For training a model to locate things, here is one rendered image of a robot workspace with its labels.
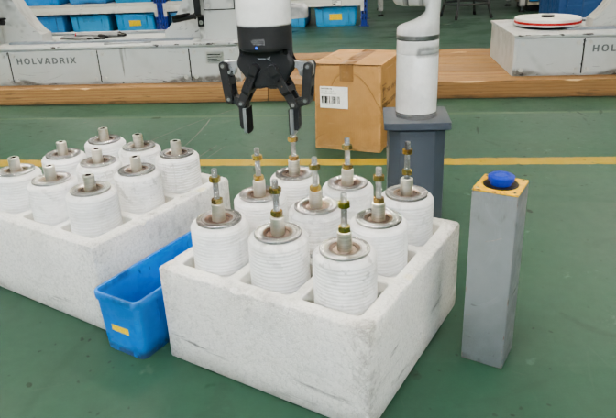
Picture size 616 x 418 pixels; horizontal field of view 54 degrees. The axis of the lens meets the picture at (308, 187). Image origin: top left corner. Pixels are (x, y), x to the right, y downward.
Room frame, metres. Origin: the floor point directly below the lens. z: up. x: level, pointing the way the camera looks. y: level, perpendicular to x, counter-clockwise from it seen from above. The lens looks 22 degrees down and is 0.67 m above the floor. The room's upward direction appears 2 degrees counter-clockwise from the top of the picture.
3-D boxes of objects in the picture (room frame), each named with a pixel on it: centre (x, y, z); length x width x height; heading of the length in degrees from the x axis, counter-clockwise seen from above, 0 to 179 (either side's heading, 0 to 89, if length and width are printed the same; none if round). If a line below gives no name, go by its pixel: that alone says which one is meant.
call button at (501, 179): (0.87, -0.30, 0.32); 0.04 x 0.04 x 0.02
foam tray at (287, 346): (0.95, -0.01, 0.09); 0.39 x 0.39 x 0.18; 58
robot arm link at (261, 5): (0.87, 0.05, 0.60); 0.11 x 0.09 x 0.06; 164
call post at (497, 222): (0.87, -0.30, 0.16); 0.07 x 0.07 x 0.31; 58
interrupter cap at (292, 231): (0.85, 0.05, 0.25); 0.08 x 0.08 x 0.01
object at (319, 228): (0.95, -0.01, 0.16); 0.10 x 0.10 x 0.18
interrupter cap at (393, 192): (0.99, -0.17, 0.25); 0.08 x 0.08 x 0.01
